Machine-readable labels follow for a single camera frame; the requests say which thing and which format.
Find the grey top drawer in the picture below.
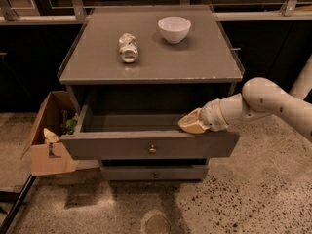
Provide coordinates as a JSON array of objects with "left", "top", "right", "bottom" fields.
[{"left": 61, "top": 105, "right": 240, "bottom": 160}]

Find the grey drawer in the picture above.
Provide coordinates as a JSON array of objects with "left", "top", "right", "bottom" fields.
[
  {"left": 101, "top": 165, "right": 208, "bottom": 180},
  {"left": 61, "top": 105, "right": 240, "bottom": 160}
]

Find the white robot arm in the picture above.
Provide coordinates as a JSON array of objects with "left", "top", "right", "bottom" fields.
[{"left": 178, "top": 57, "right": 312, "bottom": 141}]

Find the grey drawer cabinet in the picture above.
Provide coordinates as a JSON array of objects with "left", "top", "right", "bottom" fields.
[{"left": 58, "top": 5, "right": 244, "bottom": 168}]

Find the grey bottom drawer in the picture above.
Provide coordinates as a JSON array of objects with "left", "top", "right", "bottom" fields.
[{"left": 101, "top": 165, "right": 208, "bottom": 180}]

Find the open cardboard box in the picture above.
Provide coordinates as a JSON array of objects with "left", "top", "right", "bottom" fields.
[{"left": 21, "top": 91, "right": 78, "bottom": 176}]

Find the white ceramic bowl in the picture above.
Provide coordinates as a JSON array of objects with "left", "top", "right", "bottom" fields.
[{"left": 158, "top": 17, "right": 191, "bottom": 44}]

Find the crushed white can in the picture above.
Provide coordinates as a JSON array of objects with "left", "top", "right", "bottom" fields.
[{"left": 119, "top": 33, "right": 138, "bottom": 63}]

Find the round floor drain cover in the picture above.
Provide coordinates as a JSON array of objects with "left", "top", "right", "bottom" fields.
[{"left": 144, "top": 214, "right": 171, "bottom": 234}]

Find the green trash in box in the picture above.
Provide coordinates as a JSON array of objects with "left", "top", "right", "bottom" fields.
[{"left": 66, "top": 113, "right": 79, "bottom": 135}]

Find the crumpled paper in box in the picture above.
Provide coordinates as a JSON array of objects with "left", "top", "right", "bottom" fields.
[{"left": 43, "top": 128, "right": 60, "bottom": 144}]

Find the black metal bar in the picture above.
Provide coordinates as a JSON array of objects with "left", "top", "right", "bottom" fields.
[{"left": 0, "top": 175, "right": 36, "bottom": 234}]

